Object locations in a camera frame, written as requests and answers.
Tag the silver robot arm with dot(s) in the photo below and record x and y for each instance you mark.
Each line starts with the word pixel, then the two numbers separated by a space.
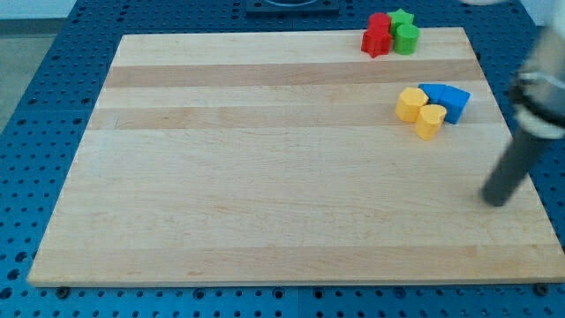
pixel 539 83

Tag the yellow hexagon block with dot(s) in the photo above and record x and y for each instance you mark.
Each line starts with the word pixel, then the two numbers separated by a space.
pixel 409 103

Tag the blue triangle block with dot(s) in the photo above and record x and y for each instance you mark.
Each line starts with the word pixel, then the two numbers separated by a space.
pixel 434 91

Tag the wooden board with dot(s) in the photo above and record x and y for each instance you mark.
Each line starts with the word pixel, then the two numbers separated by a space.
pixel 278 159

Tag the red star block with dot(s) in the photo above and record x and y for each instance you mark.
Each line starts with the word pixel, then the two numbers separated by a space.
pixel 376 42

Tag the yellow heart block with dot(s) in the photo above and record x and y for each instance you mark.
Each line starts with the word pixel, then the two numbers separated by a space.
pixel 429 121

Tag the red cylinder block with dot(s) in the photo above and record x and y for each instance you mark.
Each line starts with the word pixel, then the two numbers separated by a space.
pixel 379 21

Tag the green cylinder block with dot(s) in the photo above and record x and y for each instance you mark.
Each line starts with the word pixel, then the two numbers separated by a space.
pixel 406 39

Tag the blue cube block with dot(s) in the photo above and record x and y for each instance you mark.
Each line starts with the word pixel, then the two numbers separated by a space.
pixel 454 100

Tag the green star block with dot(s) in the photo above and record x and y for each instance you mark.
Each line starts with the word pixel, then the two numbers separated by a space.
pixel 398 18

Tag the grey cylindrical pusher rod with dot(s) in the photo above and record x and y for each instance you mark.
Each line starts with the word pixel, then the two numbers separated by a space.
pixel 514 165

